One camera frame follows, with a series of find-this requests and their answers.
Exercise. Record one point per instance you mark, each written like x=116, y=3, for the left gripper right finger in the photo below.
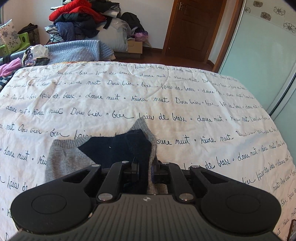
x=170, y=176

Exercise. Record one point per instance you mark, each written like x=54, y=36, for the dark clothes heap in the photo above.
x=115, y=31

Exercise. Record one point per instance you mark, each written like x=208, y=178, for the black bag on chair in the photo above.
x=33, y=33

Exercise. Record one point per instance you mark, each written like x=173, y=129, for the pink purple garment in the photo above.
x=7, y=69

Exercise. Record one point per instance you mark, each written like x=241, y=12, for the green plastic chair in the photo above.
x=21, y=44

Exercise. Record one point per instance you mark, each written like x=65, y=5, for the red puffer jacket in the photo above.
x=77, y=6

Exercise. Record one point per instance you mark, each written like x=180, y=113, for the cardboard box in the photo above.
x=134, y=47

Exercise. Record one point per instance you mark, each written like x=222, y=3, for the grey navy knit sweater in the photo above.
x=138, y=146

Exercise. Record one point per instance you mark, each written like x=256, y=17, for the brown wooden door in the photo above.
x=192, y=29

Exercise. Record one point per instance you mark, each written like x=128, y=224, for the light blue quilted blanket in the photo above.
x=76, y=51

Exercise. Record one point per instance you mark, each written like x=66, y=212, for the folded dark clothes stack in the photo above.
x=4, y=81

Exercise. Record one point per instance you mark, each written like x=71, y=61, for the white plastic bag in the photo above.
x=37, y=55

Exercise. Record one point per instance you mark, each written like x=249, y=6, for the frosted glass wardrobe door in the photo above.
x=261, y=56

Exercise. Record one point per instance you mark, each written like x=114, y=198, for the floral white pillow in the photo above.
x=8, y=32

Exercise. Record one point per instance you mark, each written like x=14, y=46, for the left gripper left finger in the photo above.
x=118, y=175

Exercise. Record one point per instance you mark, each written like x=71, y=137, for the white script-print quilt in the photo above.
x=198, y=118

